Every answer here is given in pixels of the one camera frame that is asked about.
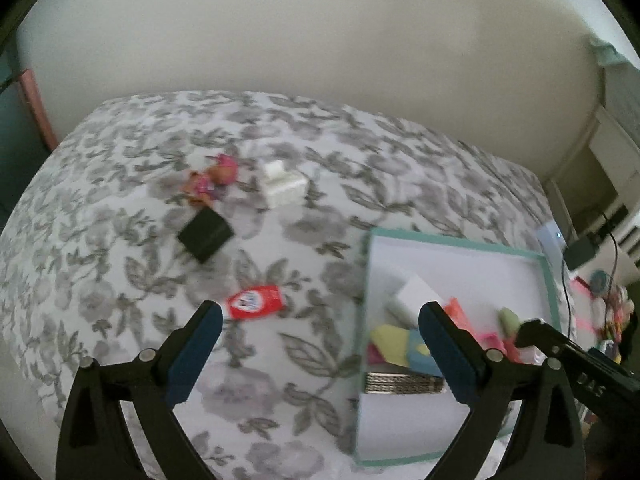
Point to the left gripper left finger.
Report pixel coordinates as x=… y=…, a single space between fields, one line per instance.
x=95 y=442

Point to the magenta lighter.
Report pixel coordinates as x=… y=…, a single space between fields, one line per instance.
x=373 y=355

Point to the pink toy puppy figure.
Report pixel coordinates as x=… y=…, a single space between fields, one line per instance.
x=204 y=187

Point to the blue yellow box cutter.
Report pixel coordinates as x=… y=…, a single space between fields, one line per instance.
x=404 y=348

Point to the white plastic clip holder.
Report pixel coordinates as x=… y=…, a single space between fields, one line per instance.
x=281 y=187

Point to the pink toy glasses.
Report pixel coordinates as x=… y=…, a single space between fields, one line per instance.
x=506 y=346

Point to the white shelf unit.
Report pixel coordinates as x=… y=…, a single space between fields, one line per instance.
x=594 y=193

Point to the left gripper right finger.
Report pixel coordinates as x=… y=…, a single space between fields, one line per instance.
x=546 y=441

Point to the red stain remover bottle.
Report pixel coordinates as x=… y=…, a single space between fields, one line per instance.
x=254 y=302

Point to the teal rimmed white tray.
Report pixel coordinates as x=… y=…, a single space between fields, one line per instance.
x=397 y=429

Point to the black power adapter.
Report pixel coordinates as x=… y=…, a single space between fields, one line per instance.
x=205 y=234

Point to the white cube charger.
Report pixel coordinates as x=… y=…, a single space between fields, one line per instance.
x=406 y=304

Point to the white plug with light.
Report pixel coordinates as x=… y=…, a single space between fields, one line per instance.
x=550 y=238

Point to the black gold patterned hair clip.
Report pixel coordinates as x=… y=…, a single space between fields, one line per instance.
x=401 y=383

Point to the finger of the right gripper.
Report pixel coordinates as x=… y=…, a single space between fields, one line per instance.
x=603 y=386

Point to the grey floral bed cover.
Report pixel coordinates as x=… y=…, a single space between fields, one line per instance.
x=91 y=264

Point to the black box with cable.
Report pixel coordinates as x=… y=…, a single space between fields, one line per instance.
x=580 y=252

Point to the coral plastic clip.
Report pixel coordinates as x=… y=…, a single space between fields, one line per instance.
x=457 y=315

